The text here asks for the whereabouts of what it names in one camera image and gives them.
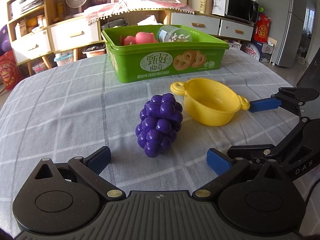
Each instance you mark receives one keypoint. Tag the green plastic storage box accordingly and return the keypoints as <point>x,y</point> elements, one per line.
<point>135,62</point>

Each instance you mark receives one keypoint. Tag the purple toy grapes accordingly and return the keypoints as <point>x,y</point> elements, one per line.
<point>160,121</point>

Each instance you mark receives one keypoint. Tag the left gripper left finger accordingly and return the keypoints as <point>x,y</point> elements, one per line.
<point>87,171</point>

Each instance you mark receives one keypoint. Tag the red printed bucket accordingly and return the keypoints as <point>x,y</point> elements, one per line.
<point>10,74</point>

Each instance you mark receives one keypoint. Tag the silver refrigerator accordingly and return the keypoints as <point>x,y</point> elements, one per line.
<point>292,24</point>

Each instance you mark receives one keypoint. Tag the wooden shelf cabinet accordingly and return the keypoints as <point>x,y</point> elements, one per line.
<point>59,36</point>

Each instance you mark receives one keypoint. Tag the black microwave oven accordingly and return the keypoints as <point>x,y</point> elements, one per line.
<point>244,10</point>

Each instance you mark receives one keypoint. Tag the pink toy pig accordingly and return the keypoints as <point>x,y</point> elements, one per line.
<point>144,38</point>

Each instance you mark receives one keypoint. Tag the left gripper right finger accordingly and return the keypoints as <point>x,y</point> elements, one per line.
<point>227,170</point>

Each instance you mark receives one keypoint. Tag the yellow toy pot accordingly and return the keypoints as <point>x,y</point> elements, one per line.
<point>209,102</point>

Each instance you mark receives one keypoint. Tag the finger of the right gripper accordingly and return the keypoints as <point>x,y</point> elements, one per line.
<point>268,151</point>
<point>288,98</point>

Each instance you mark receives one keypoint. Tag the clear cotton swab jar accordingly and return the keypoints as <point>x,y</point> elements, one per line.
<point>170,33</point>

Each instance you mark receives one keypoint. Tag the pink patterned cover cloth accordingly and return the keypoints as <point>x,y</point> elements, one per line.
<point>103,11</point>

